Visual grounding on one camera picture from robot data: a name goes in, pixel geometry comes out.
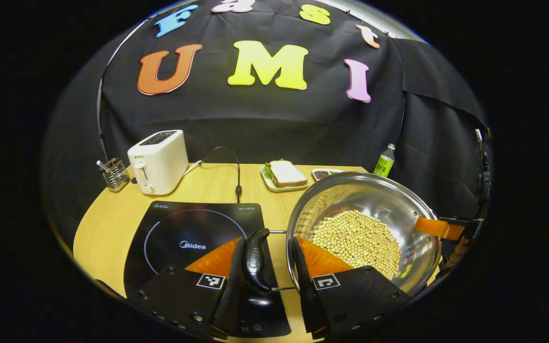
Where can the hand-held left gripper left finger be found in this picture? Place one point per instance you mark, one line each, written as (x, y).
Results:
(234, 295)

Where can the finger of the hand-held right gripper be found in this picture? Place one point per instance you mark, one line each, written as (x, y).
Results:
(439, 228)
(458, 250)

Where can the black backdrop cloth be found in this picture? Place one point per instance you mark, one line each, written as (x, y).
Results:
(279, 124)

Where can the white toaster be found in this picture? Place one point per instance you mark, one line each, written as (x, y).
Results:
(160, 162)

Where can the small white plate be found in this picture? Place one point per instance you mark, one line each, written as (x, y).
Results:
(274, 186)

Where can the white divided tray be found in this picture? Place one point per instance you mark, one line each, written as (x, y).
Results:
(334, 170)

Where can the pile of soybeans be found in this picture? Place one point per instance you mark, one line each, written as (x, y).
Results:
(355, 238)

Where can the black induction cooktop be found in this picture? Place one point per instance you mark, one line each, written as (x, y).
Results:
(184, 224)

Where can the green drink bottle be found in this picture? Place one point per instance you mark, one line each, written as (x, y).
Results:
(385, 164)

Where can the stainless steel pot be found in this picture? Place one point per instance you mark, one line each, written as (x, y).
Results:
(374, 195)

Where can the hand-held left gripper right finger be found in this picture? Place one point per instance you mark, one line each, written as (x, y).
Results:
(305, 295)

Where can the sandwich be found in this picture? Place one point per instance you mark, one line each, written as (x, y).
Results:
(286, 174)

